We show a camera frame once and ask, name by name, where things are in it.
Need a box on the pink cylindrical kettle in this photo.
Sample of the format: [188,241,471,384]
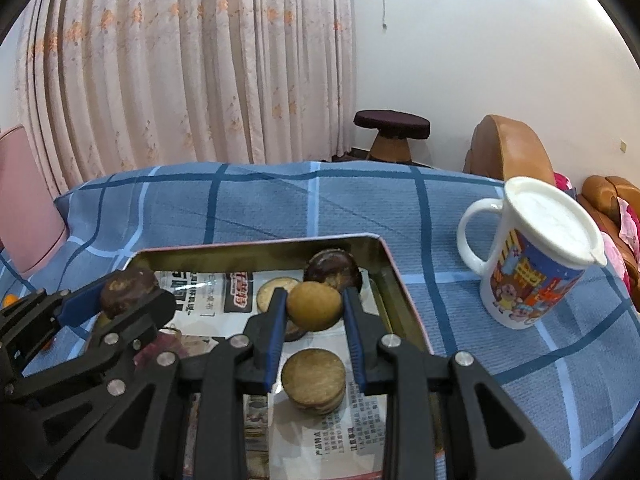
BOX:
[0,124,70,277]

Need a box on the dark cushioned wooden stool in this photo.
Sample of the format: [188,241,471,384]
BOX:
[353,109,432,163]

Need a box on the brown leather sofa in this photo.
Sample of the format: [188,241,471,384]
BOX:
[577,175,640,311]

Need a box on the pink floral curtain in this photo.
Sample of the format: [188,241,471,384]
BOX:
[12,0,353,196]

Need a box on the pink metal tin box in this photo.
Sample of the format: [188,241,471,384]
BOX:
[120,232,446,480]

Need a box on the white lidded cartoon mug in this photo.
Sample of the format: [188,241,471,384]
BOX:
[456,176,608,331]

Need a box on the tan patched dark water chestnut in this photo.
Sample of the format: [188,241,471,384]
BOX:
[98,267,160,320]

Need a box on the printed paper lining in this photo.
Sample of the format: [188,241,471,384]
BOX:
[155,267,441,480]

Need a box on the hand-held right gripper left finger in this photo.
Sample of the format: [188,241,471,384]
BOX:
[65,290,288,480]

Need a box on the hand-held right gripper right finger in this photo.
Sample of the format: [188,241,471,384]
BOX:
[341,287,573,480]

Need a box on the brown leather armchair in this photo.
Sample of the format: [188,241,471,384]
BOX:
[462,114,558,186]

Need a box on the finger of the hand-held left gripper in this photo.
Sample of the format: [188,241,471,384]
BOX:
[0,290,177,480]
[0,272,118,381]

